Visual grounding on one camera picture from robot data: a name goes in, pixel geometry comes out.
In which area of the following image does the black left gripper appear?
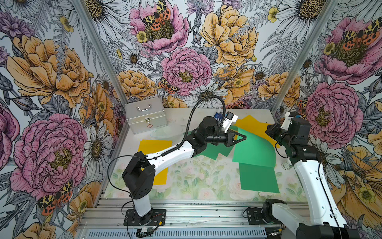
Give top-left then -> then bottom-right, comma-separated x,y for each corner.
207,129 -> 248,148

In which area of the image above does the yellow paper sheet top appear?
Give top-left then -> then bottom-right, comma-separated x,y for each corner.
235,115 -> 276,145

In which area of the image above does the yellow paper sheet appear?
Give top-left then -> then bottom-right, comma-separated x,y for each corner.
137,139 -> 173,186
235,115 -> 276,145

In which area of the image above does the large green paper sheet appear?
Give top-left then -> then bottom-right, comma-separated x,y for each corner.
239,163 -> 280,193

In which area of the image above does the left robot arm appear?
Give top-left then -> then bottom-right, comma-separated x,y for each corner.
122,112 -> 246,220

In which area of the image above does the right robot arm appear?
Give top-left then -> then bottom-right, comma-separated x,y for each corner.
262,117 -> 360,239

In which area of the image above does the blue white snack packet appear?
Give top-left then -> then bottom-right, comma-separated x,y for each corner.
214,112 -> 225,121

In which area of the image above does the clear plastic film piece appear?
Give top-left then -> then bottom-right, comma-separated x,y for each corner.
150,126 -> 180,140

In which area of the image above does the silver metal case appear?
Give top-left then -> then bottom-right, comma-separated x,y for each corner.
125,97 -> 168,134

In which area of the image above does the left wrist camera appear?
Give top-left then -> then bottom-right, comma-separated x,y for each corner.
221,112 -> 238,133

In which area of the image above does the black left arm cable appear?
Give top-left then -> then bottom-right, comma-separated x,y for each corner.
161,95 -> 227,157

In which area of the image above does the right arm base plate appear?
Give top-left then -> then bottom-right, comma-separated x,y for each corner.
242,207 -> 282,225

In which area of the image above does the aluminium rail frame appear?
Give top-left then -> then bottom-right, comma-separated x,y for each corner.
78,191 -> 333,229

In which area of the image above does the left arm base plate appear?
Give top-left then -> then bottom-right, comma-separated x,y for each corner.
123,209 -> 167,227

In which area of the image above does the aluminium corner post left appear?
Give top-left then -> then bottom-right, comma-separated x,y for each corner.
73,1 -> 128,105

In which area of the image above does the aluminium corner post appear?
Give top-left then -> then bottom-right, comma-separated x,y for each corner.
73,1 -> 128,105
271,0 -> 339,114

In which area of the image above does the aluminium corner post right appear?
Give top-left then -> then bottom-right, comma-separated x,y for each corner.
271,0 -> 339,114

